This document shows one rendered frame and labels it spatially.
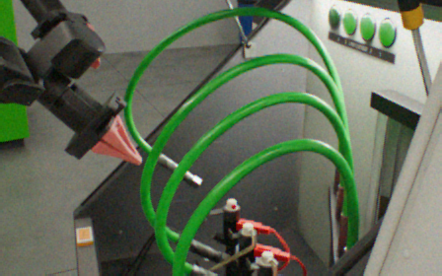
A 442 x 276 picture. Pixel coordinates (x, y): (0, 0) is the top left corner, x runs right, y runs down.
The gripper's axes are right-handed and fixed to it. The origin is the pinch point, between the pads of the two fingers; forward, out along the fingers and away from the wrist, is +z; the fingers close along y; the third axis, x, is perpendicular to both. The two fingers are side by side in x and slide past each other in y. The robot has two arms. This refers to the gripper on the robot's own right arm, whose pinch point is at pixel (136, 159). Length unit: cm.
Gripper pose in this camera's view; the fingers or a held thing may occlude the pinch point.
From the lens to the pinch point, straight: 80.1
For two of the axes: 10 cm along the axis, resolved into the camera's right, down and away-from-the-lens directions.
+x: -0.5, -3.4, 9.4
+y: 7.0, -6.8, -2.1
